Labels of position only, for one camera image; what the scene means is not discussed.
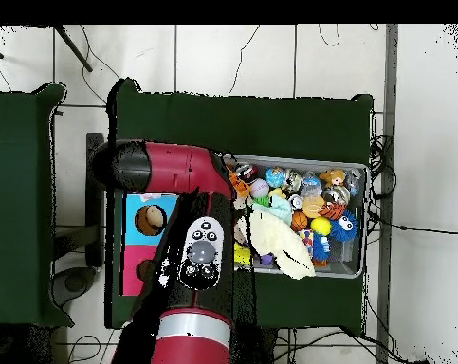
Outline wooden three-hole sorting box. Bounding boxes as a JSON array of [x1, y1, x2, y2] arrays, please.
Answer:
[[119, 191, 178, 298]]

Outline silver mesh bin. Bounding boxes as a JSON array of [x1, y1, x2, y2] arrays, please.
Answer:
[[222, 152, 368, 281]]

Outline orange plastic building block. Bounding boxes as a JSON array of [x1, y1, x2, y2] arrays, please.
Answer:
[[226, 166, 252, 200]]

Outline white baseball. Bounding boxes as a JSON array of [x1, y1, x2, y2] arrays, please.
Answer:
[[249, 177, 271, 199]]

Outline mint green cloth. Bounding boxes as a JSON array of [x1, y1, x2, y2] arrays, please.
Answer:
[[250, 194, 293, 227]]

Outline cream knitted cloth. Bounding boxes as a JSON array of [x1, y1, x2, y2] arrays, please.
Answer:
[[237, 210, 316, 281]]

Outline dark green tablecloth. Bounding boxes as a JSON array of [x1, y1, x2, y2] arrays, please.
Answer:
[[0, 82, 75, 329], [104, 78, 375, 330]]

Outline orange striped tiger plush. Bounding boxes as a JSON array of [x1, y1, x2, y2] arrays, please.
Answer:
[[319, 202, 347, 222]]

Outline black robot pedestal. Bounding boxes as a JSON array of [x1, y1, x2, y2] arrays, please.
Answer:
[[229, 323, 279, 364]]

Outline tangled black cable bundle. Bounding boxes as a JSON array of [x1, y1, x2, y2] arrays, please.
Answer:
[[367, 134, 398, 202]]

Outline thin black floor cable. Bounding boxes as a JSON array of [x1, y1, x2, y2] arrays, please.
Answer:
[[368, 211, 458, 236]]

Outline gray floor cable duct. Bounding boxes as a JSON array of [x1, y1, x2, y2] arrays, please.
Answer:
[[376, 24, 399, 364]]

